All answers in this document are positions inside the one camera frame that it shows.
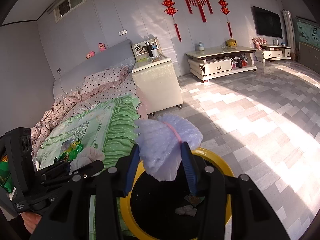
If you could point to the grey sideboard cabinet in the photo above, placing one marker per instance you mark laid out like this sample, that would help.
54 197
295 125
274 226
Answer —
309 56

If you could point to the small wall window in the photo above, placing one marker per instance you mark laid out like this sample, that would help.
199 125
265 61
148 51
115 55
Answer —
61 8

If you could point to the white tissue wad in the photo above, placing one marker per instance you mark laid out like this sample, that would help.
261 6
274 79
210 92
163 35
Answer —
186 210

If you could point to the pink plush toy left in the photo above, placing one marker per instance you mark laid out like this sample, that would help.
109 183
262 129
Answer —
90 55

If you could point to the framed calligraphy painting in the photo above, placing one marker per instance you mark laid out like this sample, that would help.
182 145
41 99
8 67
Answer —
307 31

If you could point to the white floor air conditioner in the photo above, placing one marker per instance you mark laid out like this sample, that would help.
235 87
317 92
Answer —
290 33

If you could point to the polka dot pillow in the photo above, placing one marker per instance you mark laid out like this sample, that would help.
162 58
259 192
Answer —
101 81

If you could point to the person's left hand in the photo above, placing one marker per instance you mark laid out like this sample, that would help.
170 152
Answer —
31 220

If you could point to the white bedside cabinet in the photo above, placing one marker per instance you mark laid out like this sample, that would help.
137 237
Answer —
158 83

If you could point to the small white side cabinet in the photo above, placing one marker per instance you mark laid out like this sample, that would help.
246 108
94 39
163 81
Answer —
273 53

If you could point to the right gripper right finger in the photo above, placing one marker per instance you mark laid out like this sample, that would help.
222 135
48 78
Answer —
252 215

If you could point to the polka dot bed sheet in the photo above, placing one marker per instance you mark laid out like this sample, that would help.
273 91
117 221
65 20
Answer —
104 93

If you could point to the white tv stand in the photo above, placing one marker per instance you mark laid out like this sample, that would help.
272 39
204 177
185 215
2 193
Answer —
214 62

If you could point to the yellow rimmed black trash bin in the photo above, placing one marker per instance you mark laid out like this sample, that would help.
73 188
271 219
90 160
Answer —
149 209

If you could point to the black wall television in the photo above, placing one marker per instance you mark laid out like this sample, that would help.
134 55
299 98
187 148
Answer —
267 23

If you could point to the pink plush toy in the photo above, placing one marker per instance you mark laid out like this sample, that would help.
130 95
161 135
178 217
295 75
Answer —
102 46
90 55

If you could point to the yellow toy on stand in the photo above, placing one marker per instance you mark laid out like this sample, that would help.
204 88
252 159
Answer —
231 42

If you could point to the plastic bottle on stand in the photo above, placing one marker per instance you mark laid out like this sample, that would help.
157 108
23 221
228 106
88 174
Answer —
200 46

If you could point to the pink cloth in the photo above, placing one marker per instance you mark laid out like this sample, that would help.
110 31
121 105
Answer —
85 157

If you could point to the bedside organizer shelf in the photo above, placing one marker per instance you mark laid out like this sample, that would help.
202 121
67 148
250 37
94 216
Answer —
140 49

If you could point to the purple foam net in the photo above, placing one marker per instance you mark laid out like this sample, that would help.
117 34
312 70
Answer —
160 142

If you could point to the grey bed headboard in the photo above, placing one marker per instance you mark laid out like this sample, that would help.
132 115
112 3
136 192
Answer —
117 56

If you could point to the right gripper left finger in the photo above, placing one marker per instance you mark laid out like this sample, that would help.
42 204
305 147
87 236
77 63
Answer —
68 217

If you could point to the pink plush toy right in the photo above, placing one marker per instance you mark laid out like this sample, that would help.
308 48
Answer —
102 46

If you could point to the pink polka dot duvet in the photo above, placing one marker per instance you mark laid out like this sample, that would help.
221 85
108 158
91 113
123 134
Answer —
51 119

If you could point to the black thermos bottle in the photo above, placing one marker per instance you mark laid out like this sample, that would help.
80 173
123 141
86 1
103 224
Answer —
149 49

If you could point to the green biscuit wrapper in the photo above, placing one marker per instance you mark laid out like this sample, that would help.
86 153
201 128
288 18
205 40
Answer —
69 150

